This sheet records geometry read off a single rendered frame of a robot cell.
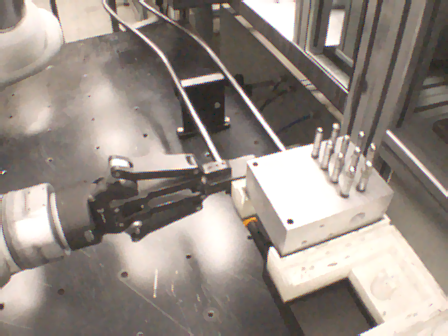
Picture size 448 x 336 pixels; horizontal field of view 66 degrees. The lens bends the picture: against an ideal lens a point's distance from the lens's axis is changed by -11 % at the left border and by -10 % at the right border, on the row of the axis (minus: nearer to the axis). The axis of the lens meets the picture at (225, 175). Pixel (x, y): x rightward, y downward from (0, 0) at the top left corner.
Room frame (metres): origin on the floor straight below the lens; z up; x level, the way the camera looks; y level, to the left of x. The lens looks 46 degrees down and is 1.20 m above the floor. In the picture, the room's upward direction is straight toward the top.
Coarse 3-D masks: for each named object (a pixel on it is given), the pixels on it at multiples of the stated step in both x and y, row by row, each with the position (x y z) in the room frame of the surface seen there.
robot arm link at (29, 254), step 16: (16, 192) 0.26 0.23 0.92; (32, 192) 0.25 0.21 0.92; (48, 192) 0.26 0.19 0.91; (16, 208) 0.23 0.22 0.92; (32, 208) 0.23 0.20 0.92; (48, 208) 0.24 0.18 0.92; (16, 224) 0.21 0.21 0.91; (32, 224) 0.22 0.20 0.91; (48, 224) 0.22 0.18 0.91; (16, 240) 0.20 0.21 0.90; (32, 240) 0.21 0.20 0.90; (48, 240) 0.21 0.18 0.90; (64, 240) 0.22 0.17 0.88; (16, 256) 0.19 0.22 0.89; (32, 256) 0.20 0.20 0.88; (48, 256) 0.20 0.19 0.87; (64, 256) 0.21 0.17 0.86
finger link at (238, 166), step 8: (232, 160) 0.34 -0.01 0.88; (240, 160) 0.34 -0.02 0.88; (248, 160) 0.34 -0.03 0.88; (232, 168) 0.32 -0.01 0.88; (240, 168) 0.32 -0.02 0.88; (224, 176) 0.31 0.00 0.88; (232, 176) 0.31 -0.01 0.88; (240, 176) 0.31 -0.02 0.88; (216, 184) 0.30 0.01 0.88; (224, 184) 0.30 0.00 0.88
